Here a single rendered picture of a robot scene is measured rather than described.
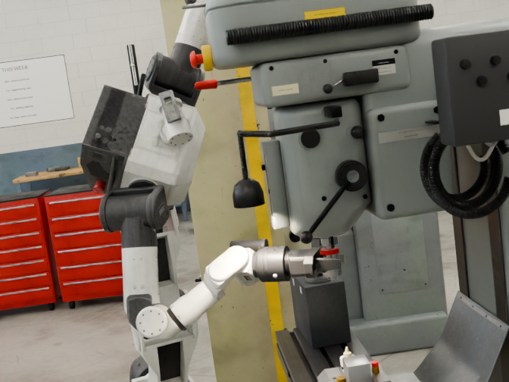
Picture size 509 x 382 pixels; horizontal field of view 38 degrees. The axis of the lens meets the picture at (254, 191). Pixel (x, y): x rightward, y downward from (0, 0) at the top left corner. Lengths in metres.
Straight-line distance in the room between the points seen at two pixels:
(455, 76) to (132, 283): 0.92
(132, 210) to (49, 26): 9.13
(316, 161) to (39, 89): 9.37
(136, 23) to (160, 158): 8.89
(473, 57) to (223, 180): 2.17
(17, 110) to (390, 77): 9.52
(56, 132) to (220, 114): 7.54
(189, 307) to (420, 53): 0.82
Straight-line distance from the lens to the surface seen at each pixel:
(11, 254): 6.64
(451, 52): 1.48
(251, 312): 3.64
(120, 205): 1.90
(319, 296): 2.20
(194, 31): 2.14
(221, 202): 3.52
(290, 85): 1.65
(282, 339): 2.35
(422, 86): 1.73
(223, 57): 1.65
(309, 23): 1.62
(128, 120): 2.01
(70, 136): 10.88
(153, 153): 1.96
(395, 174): 1.71
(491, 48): 1.51
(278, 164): 1.76
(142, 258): 1.87
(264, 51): 1.64
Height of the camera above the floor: 1.69
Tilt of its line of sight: 8 degrees down
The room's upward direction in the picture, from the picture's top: 8 degrees counter-clockwise
